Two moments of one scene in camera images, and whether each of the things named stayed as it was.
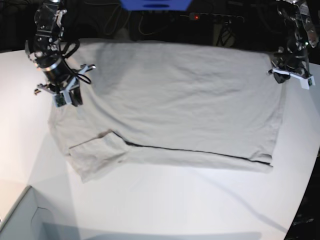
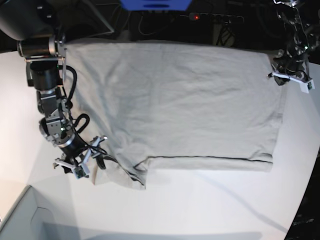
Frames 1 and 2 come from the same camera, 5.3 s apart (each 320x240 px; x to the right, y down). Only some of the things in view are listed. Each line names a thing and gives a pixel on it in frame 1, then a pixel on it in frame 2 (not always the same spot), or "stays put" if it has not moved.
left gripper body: x=63 y=82 to x=69 y=163
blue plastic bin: x=156 y=5 stays put
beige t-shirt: x=154 y=105 stays put
